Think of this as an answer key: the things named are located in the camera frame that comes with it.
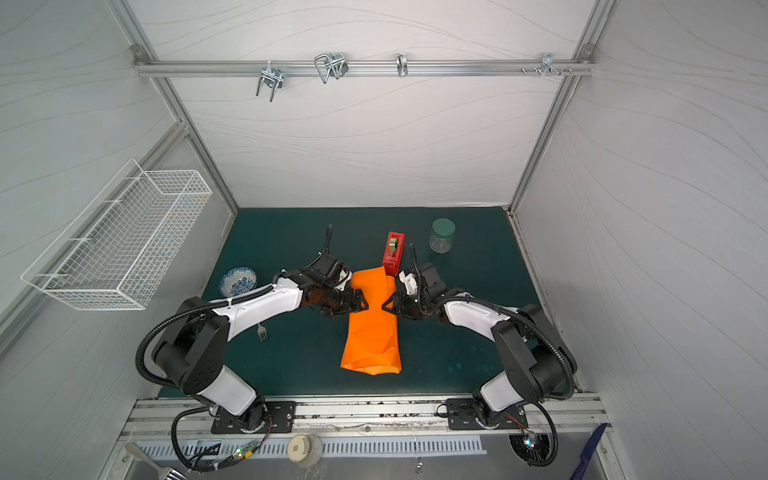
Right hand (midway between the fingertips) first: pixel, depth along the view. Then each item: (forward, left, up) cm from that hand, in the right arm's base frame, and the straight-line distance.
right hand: (392, 303), depth 88 cm
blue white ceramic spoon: (+7, +52, -2) cm, 53 cm away
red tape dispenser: (+19, +1, -1) cm, 19 cm away
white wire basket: (-3, +63, +27) cm, 69 cm away
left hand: (-1, +9, +1) cm, 9 cm away
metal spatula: (-43, +49, -3) cm, 65 cm away
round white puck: (-37, +16, +5) cm, 41 cm away
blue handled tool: (-33, -48, -6) cm, 59 cm away
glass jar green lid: (+25, -16, +3) cm, 30 cm away
